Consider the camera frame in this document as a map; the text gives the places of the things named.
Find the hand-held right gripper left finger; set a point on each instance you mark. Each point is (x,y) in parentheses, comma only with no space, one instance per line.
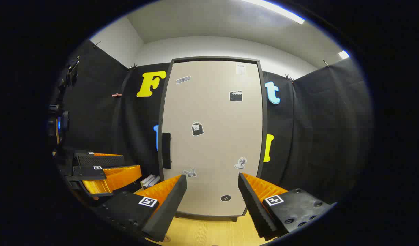
(168,208)

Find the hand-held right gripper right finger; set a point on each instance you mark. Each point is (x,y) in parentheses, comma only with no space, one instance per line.
(254,205)

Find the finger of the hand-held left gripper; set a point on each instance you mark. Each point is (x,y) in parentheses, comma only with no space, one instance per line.
(88,173)
(103,161)

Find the dark grey cabinet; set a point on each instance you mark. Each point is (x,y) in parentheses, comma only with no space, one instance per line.
(161,112)

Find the small ceiling light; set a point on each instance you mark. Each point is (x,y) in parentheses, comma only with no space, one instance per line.
(343,54)

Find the long ceiling light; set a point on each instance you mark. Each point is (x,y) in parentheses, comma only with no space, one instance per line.
(278,9)

